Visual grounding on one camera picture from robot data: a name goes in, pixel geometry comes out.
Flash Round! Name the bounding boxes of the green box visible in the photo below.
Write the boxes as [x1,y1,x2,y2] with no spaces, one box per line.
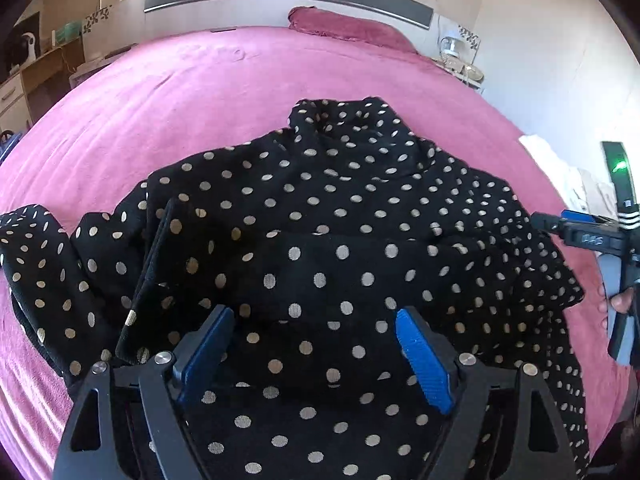
[52,20,83,46]

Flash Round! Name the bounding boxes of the maroon pillow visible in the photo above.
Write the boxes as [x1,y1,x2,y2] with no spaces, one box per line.
[287,6,418,53]

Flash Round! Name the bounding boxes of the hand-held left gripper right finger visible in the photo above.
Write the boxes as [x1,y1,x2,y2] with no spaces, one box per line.
[395,306,591,480]

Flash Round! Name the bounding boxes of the round woven basket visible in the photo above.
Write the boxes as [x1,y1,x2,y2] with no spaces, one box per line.
[452,62,485,83]

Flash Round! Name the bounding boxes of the white nightstand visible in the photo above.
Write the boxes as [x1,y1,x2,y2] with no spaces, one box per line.
[432,55,487,95]

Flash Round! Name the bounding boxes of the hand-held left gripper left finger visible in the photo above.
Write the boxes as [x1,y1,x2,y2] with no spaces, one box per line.
[52,305,236,480]

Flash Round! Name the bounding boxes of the person's right hand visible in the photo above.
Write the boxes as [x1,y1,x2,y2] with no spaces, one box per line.
[597,287,640,332]

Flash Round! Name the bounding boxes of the white cloth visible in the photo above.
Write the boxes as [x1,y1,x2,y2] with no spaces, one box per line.
[517,134,616,216]

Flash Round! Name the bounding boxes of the blue metal chair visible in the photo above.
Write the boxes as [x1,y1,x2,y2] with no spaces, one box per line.
[0,130,23,167]

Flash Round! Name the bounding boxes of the white drawer cabinet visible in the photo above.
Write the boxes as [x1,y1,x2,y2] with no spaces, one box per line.
[0,72,32,133]

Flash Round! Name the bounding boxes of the wooden desk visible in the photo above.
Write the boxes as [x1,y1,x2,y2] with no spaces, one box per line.
[0,37,86,133]

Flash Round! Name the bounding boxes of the black polka dot garment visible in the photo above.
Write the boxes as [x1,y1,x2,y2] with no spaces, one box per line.
[0,97,591,480]

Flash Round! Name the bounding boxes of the pink bed blanket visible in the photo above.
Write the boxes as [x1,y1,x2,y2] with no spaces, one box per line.
[0,27,636,480]

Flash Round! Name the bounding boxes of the black monitor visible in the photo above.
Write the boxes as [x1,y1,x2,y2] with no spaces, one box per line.
[4,12,41,68]

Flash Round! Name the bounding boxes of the white round device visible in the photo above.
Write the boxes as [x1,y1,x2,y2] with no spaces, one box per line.
[12,32,41,64]

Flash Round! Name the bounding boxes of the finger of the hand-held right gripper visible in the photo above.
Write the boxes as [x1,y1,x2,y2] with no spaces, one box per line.
[530,212,572,242]

